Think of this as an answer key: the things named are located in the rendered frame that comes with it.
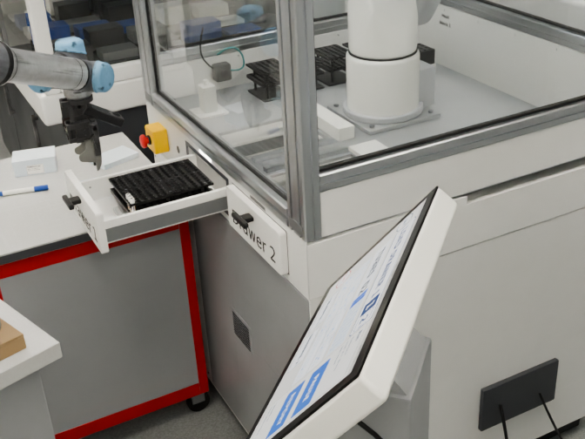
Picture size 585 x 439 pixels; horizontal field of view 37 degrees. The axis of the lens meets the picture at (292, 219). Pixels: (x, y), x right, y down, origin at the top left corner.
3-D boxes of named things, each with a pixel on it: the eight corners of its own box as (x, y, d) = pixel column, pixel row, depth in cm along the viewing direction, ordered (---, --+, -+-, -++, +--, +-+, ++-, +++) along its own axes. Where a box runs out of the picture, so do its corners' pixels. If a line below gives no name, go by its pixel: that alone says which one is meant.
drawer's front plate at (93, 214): (102, 254, 206) (95, 214, 200) (70, 207, 228) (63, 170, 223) (109, 253, 206) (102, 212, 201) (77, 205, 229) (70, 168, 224)
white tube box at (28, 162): (15, 178, 261) (11, 162, 258) (16, 166, 268) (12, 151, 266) (57, 172, 263) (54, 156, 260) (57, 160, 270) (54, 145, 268)
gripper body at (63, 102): (64, 137, 237) (57, 95, 231) (96, 131, 240) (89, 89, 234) (70, 146, 231) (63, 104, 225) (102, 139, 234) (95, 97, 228)
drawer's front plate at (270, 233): (281, 276, 193) (279, 233, 188) (229, 224, 216) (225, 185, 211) (288, 274, 194) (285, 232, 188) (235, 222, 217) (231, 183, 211)
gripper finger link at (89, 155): (81, 173, 237) (74, 141, 234) (102, 169, 239) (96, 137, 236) (83, 176, 235) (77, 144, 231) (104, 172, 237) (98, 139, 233)
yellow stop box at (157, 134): (153, 155, 250) (150, 132, 247) (144, 147, 256) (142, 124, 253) (170, 151, 252) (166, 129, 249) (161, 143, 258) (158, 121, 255)
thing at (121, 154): (104, 170, 262) (104, 165, 261) (89, 162, 268) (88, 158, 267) (139, 157, 270) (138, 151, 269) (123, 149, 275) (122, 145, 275)
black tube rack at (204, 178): (133, 227, 213) (129, 205, 210) (111, 200, 227) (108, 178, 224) (216, 205, 222) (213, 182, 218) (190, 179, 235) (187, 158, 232)
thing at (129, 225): (106, 245, 207) (103, 222, 204) (77, 203, 227) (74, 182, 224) (257, 202, 222) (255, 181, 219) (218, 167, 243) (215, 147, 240)
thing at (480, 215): (308, 300, 187) (305, 242, 181) (151, 144, 268) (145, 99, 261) (629, 192, 224) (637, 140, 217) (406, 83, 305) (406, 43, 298)
